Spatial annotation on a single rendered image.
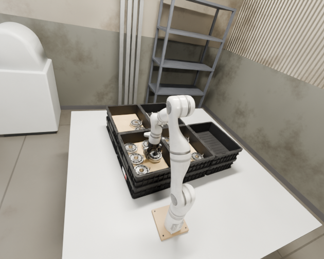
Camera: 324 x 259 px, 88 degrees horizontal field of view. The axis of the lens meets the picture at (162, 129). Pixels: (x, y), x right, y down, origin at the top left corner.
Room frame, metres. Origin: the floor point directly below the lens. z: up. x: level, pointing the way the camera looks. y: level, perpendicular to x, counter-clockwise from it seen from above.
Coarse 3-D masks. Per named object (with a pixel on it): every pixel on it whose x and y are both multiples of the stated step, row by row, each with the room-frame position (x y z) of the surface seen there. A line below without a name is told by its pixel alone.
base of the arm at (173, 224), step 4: (168, 212) 0.48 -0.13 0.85; (168, 216) 0.47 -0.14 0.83; (172, 216) 0.46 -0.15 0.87; (176, 216) 0.45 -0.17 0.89; (184, 216) 0.47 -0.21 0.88; (168, 220) 0.46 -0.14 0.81; (172, 220) 0.45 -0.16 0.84; (176, 220) 0.45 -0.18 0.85; (180, 220) 0.45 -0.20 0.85; (164, 224) 0.48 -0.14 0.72; (168, 224) 0.46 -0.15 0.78; (172, 224) 0.45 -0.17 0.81; (176, 224) 0.45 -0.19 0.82; (180, 224) 0.46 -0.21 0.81; (168, 228) 0.46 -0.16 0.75; (172, 228) 0.45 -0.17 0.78; (176, 228) 0.45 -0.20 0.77; (180, 228) 0.47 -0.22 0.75; (172, 232) 0.44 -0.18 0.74
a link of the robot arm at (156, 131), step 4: (152, 116) 0.83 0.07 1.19; (156, 116) 0.83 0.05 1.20; (152, 120) 0.81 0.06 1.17; (156, 120) 0.81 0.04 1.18; (152, 124) 0.81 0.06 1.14; (156, 124) 0.82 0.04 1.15; (152, 128) 0.82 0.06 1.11; (156, 128) 0.83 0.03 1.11; (160, 128) 0.85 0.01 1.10; (152, 132) 0.83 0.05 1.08; (156, 132) 0.82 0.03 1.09; (160, 132) 0.83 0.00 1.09; (152, 136) 0.82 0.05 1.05; (156, 136) 0.82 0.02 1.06
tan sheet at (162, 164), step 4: (136, 144) 0.96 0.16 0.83; (140, 144) 0.97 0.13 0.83; (140, 148) 0.93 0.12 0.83; (140, 152) 0.89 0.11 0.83; (144, 156) 0.86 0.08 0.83; (144, 160) 0.82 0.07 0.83; (148, 160) 0.83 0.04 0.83; (160, 160) 0.86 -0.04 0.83; (164, 160) 0.87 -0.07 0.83; (144, 164) 0.78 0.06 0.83; (148, 164) 0.79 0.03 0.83; (152, 164) 0.80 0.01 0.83; (156, 164) 0.81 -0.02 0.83; (160, 164) 0.82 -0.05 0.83; (164, 164) 0.83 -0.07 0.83; (152, 168) 0.77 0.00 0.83; (156, 168) 0.78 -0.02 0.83; (160, 168) 0.79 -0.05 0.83; (164, 168) 0.79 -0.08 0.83
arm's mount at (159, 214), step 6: (156, 210) 0.56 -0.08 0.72; (162, 210) 0.56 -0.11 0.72; (156, 216) 0.52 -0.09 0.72; (162, 216) 0.53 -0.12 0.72; (156, 222) 0.49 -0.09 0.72; (162, 222) 0.49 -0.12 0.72; (162, 228) 0.46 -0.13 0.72; (186, 228) 0.49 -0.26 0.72; (162, 234) 0.43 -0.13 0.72; (168, 234) 0.44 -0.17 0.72; (174, 234) 0.44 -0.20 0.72; (162, 240) 0.41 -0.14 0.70
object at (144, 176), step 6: (132, 132) 0.97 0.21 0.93; (138, 132) 0.99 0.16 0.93; (120, 138) 0.87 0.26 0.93; (126, 150) 0.78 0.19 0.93; (168, 150) 0.87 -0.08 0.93; (126, 156) 0.74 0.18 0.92; (132, 168) 0.65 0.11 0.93; (168, 168) 0.71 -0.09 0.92; (144, 174) 0.62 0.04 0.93; (150, 174) 0.64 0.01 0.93; (156, 174) 0.66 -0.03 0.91
